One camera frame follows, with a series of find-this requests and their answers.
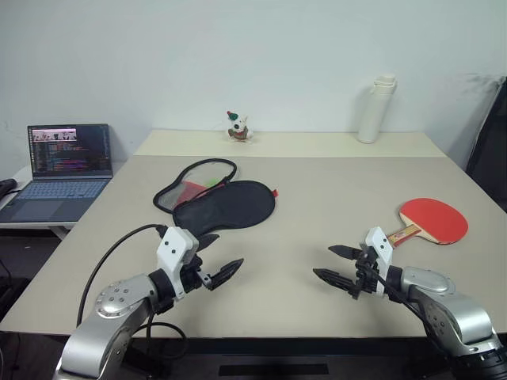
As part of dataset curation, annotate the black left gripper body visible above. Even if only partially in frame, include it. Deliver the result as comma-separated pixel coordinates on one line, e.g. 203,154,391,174
180,255,212,295

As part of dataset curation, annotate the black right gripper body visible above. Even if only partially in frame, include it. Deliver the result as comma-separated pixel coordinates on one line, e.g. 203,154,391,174
348,245,384,302

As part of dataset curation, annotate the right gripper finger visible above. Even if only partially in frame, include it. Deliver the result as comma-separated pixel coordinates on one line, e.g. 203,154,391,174
312,268,356,295
328,245,362,261

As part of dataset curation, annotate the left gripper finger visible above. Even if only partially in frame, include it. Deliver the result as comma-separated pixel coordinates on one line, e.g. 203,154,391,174
196,234,221,251
205,258,245,293

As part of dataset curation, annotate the black mesh paddle case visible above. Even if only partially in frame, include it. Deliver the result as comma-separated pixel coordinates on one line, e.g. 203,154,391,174
152,158,276,230

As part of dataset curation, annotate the red table tennis paddle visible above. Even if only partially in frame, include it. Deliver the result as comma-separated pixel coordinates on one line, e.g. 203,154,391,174
386,197,470,249

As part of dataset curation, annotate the white plush dog toy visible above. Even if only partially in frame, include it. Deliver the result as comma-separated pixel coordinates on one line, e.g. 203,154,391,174
226,110,254,143

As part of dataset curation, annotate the white water bottle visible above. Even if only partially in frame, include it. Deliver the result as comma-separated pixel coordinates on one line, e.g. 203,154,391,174
357,72,398,144

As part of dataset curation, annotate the grey open laptop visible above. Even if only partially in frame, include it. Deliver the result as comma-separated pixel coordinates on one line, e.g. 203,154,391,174
0,123,115,223

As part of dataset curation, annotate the black office chair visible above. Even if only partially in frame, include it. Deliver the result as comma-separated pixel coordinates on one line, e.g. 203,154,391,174
465,75,507,207

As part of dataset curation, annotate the black object beside laptop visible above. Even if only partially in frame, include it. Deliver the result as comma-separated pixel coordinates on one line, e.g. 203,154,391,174
0,178,19,200

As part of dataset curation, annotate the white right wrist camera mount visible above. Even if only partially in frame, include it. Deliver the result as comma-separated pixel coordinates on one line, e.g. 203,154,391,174
364,226,395,296

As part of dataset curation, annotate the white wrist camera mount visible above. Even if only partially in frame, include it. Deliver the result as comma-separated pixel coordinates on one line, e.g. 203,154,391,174
156,226,200,300
364,226,395,296

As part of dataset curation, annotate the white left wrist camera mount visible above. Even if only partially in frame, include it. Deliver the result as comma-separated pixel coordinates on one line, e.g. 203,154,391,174
156,226,200,300

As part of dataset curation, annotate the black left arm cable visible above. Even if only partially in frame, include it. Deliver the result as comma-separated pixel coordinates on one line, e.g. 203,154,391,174
76,223,187,361

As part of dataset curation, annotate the black table frame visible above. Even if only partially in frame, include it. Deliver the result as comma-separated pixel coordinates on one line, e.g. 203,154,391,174
126,337,456,380

